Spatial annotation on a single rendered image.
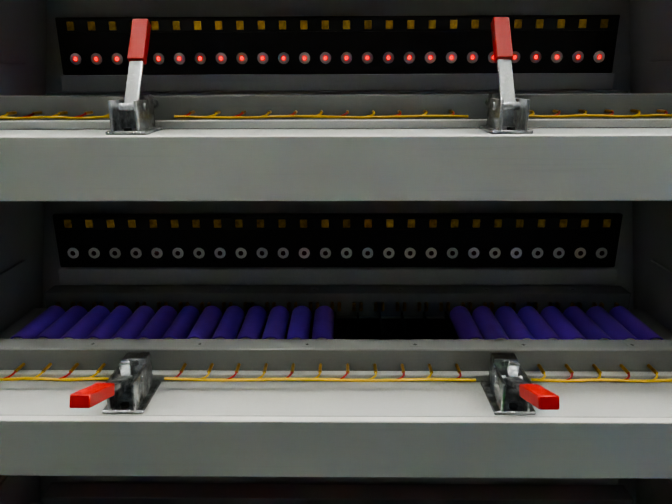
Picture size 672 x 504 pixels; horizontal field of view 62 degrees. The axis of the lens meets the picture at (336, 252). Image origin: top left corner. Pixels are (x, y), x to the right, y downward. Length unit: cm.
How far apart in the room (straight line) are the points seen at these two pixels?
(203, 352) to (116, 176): 14
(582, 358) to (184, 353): 30
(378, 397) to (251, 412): 9
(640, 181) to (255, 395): 31
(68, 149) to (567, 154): 34
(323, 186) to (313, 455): 18
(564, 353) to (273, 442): 22
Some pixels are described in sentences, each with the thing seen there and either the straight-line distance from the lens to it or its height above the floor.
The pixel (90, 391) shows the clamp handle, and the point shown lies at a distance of 37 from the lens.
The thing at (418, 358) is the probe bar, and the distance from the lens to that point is 43.
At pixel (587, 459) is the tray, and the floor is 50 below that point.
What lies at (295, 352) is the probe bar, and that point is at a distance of 43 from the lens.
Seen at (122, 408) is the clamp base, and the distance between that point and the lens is 42.
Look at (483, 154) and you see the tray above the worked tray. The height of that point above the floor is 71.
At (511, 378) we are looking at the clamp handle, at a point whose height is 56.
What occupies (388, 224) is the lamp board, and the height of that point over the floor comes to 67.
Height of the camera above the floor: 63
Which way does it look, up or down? 2 degrees up
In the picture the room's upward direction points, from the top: straight up
